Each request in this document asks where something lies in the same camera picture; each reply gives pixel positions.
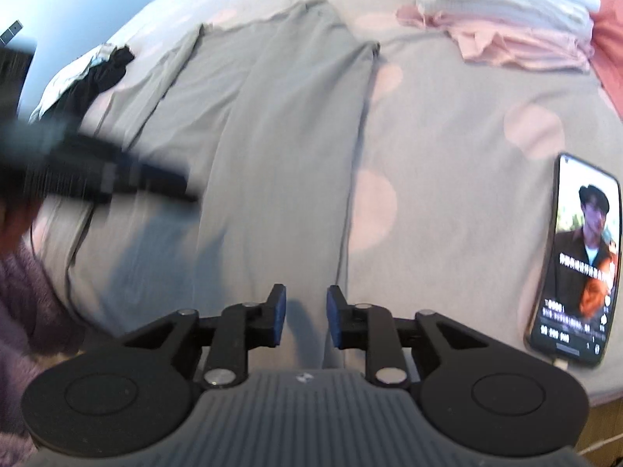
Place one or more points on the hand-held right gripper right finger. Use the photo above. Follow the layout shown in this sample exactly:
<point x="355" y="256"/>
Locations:
<point x="333" y="316"/>

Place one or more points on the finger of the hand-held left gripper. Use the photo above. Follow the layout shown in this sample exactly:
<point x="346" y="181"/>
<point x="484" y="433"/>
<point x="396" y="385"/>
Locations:
<point x="155" y="182"/>

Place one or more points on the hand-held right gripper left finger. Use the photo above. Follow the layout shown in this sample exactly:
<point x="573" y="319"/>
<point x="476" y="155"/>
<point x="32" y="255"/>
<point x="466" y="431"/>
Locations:
<point x="279" y="316"/>

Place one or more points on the grey t-shirt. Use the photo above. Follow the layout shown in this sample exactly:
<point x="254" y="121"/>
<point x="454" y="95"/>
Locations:
<point x="272" y="131"/>

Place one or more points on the person's left forearm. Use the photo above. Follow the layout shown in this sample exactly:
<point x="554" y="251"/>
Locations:
<point x="29" y="311"/>

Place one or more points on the stack of folded clothes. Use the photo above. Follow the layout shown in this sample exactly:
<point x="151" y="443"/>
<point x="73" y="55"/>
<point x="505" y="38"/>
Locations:
<point x="511" y="9"/>

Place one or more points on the person's left hand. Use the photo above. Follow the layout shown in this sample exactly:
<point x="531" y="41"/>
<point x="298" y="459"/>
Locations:
<point x="14" y="224"/>

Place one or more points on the white garment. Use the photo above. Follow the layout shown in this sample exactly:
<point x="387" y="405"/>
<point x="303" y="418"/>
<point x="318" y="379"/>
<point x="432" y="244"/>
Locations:
<point x="63" y="82"/>

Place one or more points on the grey pink-dotted bedsheet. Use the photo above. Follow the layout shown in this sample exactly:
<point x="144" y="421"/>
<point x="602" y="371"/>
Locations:
<point x="462" y="204"/>

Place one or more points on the black smartphone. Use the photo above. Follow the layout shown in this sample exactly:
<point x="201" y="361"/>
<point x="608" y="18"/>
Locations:
<point x="584" y="253"/>

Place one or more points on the coral pink pillow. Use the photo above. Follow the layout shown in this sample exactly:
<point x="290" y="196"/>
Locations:
<point x="611" y="48"/>

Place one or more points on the dark wall switch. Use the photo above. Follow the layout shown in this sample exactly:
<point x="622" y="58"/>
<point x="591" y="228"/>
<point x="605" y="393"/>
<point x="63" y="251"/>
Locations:
<point x="12" y="31"/>

